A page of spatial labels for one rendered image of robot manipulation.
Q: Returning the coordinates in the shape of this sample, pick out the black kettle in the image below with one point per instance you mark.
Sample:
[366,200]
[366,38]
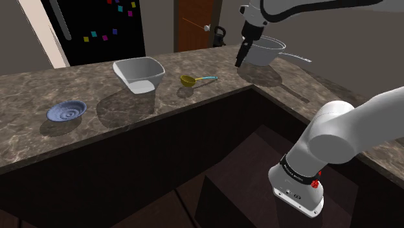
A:
[219,38]

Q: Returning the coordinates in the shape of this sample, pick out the dark robot stand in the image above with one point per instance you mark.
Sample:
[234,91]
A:
[240,186]

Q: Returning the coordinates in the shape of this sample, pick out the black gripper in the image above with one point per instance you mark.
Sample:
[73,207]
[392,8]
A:
[252,31]

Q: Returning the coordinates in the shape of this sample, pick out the large white square bowl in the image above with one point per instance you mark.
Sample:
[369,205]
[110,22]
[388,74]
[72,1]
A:
[139,74]

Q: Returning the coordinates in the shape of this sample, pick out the brown wooden door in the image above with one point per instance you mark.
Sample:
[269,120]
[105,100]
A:
[192,28]

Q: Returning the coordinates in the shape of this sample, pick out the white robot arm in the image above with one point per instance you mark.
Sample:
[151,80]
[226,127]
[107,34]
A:
[334,139]

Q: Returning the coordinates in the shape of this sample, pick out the black fridge with coloured magnets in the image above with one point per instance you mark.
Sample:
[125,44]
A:
[104,47]

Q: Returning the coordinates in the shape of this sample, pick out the blue ribbed bowl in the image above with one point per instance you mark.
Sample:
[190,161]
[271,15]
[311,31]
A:
[67,111]

